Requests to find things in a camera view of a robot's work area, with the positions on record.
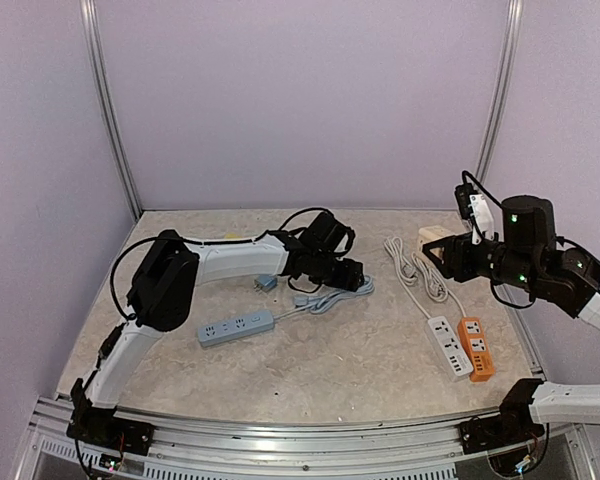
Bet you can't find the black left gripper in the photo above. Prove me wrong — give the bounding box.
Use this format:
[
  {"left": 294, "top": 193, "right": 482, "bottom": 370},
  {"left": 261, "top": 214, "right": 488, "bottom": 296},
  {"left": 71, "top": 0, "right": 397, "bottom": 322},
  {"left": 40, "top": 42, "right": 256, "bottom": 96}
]
[{"left": 310, "top": 251, "right": 365, "bottom": 292}]

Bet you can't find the beige cube socket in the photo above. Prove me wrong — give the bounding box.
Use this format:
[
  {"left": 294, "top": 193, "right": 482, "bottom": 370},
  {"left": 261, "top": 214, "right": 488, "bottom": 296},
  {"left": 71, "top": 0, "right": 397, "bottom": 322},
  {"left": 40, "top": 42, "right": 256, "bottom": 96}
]
[{"left": 418, "top": 225, "right": 454, "bottom": 253}]

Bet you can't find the blue power strip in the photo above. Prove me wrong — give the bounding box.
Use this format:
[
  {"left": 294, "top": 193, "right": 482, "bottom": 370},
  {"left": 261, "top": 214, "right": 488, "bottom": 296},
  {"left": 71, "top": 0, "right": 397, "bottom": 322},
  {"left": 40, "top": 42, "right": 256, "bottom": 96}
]
[{"left": 197, "top": 310, "right": 275, "bottom": 348}]

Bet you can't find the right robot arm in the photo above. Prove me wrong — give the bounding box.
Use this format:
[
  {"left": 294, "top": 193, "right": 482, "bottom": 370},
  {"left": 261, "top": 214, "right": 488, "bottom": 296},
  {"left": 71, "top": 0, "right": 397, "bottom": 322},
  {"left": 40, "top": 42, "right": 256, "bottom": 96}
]
[{"left": 422, "top": 195, "right": 600, "bottom": 444}]

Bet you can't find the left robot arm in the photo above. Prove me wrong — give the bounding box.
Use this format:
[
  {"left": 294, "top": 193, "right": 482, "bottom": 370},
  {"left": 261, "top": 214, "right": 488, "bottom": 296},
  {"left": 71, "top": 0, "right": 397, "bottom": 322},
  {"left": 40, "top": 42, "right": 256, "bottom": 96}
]
[{"left": 70, "top": 207, "right": 365, "bottom": 445}]

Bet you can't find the small blue plug adapter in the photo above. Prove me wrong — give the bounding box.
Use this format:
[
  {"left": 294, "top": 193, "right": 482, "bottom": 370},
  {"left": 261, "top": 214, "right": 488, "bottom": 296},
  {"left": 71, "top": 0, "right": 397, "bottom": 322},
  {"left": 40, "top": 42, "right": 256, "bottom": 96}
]
[{"left": 254, "top": 275, "right": 278, "bottom": 292}]

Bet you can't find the orange power strip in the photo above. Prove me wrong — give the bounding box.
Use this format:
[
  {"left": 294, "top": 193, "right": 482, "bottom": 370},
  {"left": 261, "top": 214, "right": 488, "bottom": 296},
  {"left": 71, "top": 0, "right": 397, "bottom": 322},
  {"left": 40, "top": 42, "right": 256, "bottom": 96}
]
[{"left": 457, "top": 317, "right": 495, "bottom": 383}]

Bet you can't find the white power strip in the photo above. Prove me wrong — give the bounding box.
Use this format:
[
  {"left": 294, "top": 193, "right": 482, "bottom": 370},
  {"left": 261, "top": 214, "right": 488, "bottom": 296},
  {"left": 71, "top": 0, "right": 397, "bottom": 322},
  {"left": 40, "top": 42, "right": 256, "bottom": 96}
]
[{"left": 425, "top": 316, "right": 473, "bottom": 382}]

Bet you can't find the white power strip cable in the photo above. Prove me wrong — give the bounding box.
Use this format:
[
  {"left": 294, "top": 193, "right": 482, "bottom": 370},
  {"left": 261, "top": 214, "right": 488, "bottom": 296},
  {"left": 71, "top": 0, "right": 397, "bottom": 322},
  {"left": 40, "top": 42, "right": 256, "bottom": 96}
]
[{"left": 383, "top": 235, "right": 469, "bottom": 321}]

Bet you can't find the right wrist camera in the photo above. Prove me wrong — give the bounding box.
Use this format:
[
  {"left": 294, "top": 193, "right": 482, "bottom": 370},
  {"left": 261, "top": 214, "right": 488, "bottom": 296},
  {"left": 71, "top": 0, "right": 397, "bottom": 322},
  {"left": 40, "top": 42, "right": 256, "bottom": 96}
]
[{"left": 454, "top": 183, "right": 496, "bottom": 245}]

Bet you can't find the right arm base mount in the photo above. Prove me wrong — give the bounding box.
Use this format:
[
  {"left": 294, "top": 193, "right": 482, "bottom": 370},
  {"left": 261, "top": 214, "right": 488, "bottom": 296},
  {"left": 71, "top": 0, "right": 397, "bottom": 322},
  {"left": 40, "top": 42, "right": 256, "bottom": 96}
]
[{"left": 458, "top": 401, "right": 546, "bottom": 455}]

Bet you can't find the aluminium front rail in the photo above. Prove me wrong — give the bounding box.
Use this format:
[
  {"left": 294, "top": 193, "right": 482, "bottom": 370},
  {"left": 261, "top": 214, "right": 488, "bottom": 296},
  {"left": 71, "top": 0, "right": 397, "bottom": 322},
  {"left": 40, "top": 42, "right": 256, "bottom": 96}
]
[{"left": 8, "top": 398, "right": 599, "bottom": 479}]

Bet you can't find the right aluminium post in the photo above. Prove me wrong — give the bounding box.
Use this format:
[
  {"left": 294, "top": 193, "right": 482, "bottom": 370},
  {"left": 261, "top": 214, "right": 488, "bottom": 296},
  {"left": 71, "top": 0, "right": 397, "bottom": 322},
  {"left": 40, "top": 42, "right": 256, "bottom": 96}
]
[{"left": 474, "top": 0, "right": 524, "bottom": 183}]

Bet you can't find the aluminium post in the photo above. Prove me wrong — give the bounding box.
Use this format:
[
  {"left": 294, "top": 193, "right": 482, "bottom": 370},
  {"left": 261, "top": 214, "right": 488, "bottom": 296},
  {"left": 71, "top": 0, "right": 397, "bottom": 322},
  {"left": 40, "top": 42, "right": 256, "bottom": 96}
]
[
  {"left": 474, "top": 0, "right": 524, "bottom": 183},
  {"left": 79, "top": 0, "right": 143, "bottom": 222}
]

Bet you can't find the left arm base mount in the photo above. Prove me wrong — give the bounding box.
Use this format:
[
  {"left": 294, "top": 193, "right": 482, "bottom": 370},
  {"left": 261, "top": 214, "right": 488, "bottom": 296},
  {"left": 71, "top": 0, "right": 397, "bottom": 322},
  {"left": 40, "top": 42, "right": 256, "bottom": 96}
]
[{"left": 67, "top": 399, "right": 155, "bottom": 456}]

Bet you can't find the left aluminium post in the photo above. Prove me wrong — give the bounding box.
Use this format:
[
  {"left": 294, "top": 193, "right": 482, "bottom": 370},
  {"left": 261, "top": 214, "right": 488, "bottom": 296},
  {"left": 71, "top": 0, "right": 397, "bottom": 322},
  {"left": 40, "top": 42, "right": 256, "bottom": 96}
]
[{"left": 79, "top": 0, "right": 143, "bottom": 222}]

